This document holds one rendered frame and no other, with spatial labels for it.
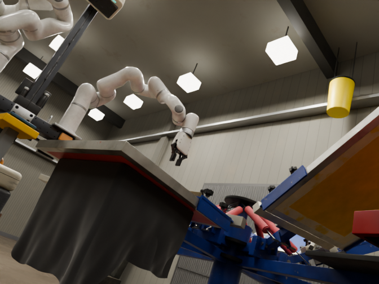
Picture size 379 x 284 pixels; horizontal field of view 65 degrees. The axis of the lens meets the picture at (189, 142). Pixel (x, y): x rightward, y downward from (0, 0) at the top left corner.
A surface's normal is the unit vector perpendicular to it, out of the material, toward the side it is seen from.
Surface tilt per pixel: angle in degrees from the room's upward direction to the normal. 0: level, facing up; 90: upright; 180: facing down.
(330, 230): 148
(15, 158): 90
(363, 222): 90
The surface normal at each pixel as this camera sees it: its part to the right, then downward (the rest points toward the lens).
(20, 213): 0.68, -0.09
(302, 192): -0.05, 0.59
